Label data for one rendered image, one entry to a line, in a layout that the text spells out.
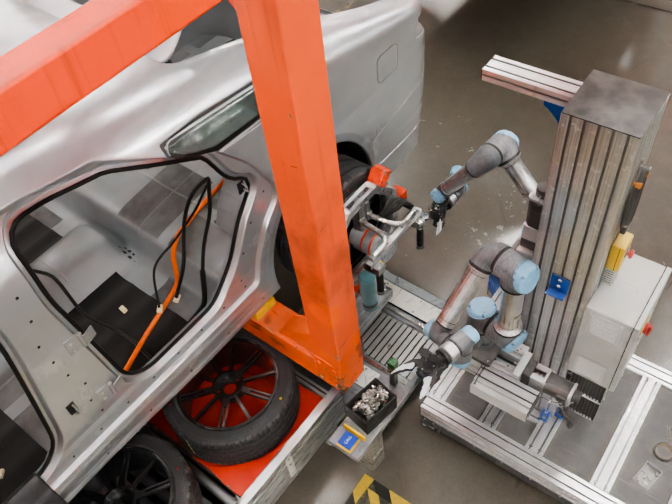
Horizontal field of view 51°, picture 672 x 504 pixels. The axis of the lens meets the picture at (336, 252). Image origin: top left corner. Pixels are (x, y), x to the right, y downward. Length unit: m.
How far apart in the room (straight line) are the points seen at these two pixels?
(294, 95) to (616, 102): 1.00
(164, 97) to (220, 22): 2.23
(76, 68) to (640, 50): 5.25
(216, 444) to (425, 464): 1.09
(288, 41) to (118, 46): 0.52
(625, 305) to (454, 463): 1.37
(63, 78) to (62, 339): 1.31
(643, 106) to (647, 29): 4.17
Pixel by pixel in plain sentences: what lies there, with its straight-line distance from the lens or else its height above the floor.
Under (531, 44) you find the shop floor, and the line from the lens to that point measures 6.20.
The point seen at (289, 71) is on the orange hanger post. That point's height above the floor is 2.34.
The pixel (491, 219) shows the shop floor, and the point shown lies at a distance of 4.69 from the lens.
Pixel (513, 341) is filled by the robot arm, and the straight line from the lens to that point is 2.91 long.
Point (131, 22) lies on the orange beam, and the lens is 1.58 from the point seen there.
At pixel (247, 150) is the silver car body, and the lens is 2.82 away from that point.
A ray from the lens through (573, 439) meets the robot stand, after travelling 3.67.
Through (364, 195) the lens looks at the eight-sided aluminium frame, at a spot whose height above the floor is 1.12.
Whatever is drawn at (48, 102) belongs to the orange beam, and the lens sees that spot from 1.51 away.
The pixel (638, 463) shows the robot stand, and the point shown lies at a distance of 3.69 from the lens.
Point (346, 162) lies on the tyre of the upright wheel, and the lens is 3.41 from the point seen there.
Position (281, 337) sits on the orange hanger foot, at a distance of 3.37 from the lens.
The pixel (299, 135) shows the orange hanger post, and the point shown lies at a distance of 2.10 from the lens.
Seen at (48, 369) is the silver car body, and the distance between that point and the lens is 2.66.
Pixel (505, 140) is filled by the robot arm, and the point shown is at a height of 1.33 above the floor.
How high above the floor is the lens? 3.47
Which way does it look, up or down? 50 degrees down
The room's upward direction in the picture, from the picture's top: 8 degrees counter-clockwise
